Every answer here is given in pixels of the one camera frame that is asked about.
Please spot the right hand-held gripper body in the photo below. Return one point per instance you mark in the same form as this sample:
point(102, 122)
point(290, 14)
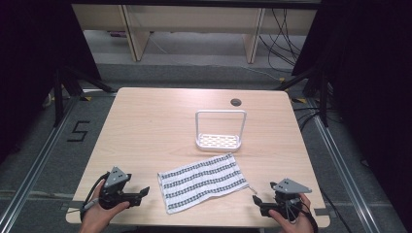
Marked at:
point(290, 187)

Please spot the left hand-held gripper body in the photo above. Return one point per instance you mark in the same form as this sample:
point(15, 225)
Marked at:
point(113, 181)

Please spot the aluminium floor rail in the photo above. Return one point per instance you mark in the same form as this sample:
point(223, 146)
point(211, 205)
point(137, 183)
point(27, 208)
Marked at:
point(35, 170)
point(343, 174)

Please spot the black metal stand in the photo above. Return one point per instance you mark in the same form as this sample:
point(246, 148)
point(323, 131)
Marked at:
point(58, 97)
point(324, 97)

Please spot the dark round table grommet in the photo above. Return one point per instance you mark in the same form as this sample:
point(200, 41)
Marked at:
point(235, 102)

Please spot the grey tape strip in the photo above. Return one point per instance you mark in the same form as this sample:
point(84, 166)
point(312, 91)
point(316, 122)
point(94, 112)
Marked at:
point(321, 212)
point(73, 205)

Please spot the white dark striped cloth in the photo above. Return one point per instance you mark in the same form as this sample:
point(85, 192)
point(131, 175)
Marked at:
point(200, 183)

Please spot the person's left hand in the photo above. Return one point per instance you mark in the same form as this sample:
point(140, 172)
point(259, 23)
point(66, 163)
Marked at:
point(95, 216)

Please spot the beige wooden desk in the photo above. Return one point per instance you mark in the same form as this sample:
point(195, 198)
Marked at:
point(194, 17)

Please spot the black curtain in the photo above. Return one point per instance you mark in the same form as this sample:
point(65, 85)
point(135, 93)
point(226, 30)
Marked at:
point(29, 48)
point(372, 81)

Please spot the person's right hand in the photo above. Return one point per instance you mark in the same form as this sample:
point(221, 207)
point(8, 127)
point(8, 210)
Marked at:
point(299, 223)

